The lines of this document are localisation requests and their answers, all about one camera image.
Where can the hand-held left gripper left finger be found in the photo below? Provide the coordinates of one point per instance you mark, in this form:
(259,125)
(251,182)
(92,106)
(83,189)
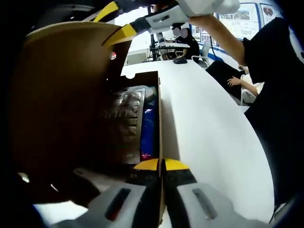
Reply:
(140,180)

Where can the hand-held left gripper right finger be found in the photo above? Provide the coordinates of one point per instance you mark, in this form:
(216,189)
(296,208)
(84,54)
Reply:
(180,180)

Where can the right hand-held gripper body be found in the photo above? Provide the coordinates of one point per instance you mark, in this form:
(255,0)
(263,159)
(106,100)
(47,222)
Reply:
(206,6)

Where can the blue tissue pack soft item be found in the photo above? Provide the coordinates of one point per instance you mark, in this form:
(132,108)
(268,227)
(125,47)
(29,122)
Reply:
(148,133)

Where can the brown cardboard shoe box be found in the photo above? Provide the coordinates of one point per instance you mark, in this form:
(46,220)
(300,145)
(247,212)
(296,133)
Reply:
(59,95)

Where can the black display stand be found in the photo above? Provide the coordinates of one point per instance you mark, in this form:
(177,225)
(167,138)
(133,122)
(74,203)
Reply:
(153,40)

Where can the white keyboard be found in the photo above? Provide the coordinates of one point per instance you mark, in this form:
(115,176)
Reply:
(173,44)

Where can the black computer mouse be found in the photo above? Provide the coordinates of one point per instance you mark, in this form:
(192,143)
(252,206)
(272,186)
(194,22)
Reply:
(180,61)

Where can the white armchair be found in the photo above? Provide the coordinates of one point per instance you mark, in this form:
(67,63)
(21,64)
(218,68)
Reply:
(248,97)
(202,54)

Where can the grey shiny plastic packet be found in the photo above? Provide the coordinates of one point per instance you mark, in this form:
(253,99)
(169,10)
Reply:
(123,123)

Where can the person's black shirt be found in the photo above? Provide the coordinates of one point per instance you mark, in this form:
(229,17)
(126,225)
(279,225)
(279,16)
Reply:
(280,95)

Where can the blue white wall display board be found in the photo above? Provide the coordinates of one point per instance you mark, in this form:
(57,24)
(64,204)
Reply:
(249,23)

